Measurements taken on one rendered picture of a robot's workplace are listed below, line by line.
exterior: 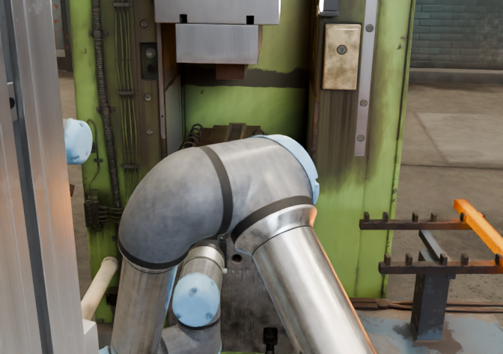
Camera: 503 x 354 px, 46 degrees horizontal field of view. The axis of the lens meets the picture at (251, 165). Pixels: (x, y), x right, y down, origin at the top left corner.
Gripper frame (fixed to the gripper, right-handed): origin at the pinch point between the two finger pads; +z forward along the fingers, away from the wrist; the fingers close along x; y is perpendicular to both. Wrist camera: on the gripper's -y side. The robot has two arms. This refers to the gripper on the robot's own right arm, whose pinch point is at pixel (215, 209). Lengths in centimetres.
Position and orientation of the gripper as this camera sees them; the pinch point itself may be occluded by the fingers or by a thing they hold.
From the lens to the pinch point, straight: 129.6
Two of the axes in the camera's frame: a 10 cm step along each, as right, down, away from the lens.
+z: 0.5, -3.4, 9.4
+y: -0.1, 9.4, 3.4
